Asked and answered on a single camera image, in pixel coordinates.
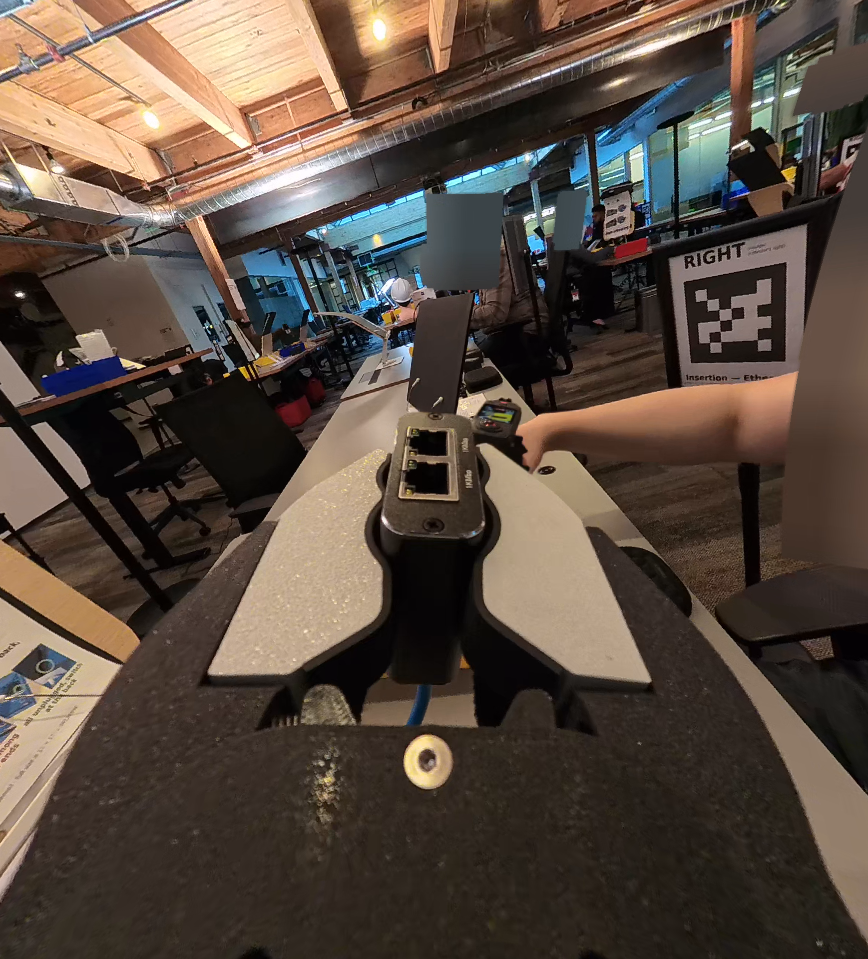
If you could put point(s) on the black curved board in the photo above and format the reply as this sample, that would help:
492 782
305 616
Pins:
438 352

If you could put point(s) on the black office chair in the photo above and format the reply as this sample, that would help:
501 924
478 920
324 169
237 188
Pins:
232 442
127 457

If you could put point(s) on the black floor lamp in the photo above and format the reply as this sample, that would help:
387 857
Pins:
52 464

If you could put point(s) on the black wrist rest pad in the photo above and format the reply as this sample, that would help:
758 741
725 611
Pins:
659 581

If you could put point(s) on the black chair armrest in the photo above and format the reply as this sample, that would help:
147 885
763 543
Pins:
816 599

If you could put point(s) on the ceiling spot light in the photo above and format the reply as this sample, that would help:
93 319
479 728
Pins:
378 28
56 166
151 118

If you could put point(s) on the person's right forearm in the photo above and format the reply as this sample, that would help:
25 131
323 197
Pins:
674 419

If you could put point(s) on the black framed marker sign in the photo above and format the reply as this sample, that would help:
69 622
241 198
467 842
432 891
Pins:
741 300

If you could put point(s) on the long silver spiral duct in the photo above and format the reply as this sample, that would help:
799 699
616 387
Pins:
404 135

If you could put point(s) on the blue storage bin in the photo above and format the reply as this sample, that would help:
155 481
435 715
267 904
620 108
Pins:
82 376

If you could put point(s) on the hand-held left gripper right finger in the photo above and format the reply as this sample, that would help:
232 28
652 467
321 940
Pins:
554 592

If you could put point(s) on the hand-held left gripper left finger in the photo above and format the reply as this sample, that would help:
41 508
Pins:
299 584

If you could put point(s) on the wooden desk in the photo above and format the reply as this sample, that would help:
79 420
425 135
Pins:
89 397

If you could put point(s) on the black ethernet splitter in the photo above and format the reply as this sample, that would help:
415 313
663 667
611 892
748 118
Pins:
426 599

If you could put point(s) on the instruction sign board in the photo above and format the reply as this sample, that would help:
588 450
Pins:
22 674

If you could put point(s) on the person's right hand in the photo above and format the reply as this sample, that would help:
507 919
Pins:
543 438

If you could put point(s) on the red bag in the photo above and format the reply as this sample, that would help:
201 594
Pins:
295 410

